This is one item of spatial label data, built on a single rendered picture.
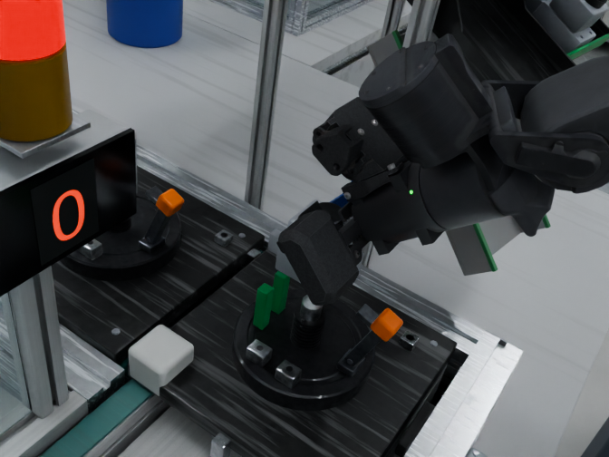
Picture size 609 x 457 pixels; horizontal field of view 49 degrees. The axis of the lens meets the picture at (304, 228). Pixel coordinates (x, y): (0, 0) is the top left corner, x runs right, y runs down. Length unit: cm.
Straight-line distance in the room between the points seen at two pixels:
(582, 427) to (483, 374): 18
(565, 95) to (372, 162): 14
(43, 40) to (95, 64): 101
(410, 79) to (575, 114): 10
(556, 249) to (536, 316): 17
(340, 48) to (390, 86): 116
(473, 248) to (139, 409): 39
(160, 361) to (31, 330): 13
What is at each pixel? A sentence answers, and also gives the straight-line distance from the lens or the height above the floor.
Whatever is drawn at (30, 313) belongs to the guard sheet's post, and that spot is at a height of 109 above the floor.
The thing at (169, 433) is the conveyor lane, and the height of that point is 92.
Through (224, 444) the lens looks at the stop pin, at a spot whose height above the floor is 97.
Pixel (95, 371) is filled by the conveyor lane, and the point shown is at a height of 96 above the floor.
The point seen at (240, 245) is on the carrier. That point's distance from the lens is 79.
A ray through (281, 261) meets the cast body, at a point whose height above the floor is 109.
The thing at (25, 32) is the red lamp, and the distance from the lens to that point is 39.
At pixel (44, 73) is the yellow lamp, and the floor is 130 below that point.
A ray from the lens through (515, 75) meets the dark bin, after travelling 74.
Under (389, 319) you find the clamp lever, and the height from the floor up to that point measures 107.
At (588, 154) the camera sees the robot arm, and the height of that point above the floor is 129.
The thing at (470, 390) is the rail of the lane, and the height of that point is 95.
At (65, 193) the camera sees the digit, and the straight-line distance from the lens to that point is 44.
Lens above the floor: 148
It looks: 39 degrees down
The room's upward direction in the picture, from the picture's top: 10 degrees clockwise
